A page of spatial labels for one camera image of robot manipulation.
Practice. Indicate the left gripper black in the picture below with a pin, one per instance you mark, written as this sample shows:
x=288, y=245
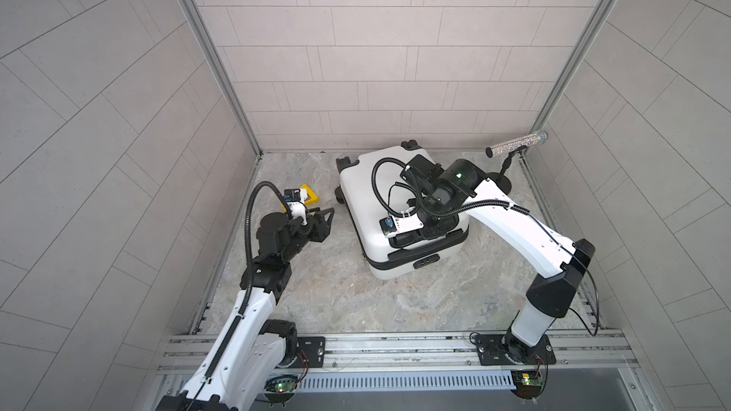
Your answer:
x=315, y=223

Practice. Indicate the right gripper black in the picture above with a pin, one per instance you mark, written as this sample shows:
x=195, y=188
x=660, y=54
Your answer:
x=432, y=228

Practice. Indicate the white hard-shell suitcase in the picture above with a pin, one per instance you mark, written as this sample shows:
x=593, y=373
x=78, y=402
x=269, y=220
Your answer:
x=369, y=189

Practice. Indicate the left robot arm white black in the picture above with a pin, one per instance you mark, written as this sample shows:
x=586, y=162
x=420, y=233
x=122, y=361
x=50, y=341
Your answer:
x=256, y=357

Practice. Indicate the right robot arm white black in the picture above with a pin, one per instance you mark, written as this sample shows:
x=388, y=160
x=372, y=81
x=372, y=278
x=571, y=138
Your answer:
x=561, y=264

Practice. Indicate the yellow triangular toy block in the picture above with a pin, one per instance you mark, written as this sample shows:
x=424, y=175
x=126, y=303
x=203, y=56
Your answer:
x=310, y=203

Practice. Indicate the glitter tube on black stand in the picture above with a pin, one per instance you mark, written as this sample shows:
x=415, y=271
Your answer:
x=510, y=148

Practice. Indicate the left circuit board with LEDs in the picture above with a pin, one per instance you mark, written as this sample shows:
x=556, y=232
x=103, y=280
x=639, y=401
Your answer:
x=284, y=384

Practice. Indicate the circuit board with leds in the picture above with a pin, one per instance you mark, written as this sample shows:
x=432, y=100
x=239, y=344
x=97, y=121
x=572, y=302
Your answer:
x=284, y=384
x=529, y=385

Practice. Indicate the right circuit board with LEDs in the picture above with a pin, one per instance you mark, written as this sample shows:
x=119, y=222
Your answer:
x=529, y=385

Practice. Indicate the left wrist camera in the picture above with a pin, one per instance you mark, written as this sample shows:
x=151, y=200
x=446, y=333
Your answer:
x=295, y=195

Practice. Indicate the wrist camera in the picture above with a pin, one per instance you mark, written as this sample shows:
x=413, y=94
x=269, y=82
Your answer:
x=392, y=226
x=295, y=195

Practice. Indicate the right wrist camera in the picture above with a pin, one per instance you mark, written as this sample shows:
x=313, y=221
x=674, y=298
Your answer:
x=392, y=226

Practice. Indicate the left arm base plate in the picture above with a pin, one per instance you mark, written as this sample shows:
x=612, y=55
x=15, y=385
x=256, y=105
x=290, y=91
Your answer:
x=310, y=351

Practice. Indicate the white perforated cable duct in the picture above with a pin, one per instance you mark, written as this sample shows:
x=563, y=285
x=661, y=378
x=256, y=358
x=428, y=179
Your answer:
x=407, y=381

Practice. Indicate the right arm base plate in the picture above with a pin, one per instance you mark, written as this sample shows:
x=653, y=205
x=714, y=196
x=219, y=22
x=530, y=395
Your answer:
x=506, y=349

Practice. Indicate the aluminium mounting rail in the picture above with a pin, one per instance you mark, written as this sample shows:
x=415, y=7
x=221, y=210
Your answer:
x=425, y=351

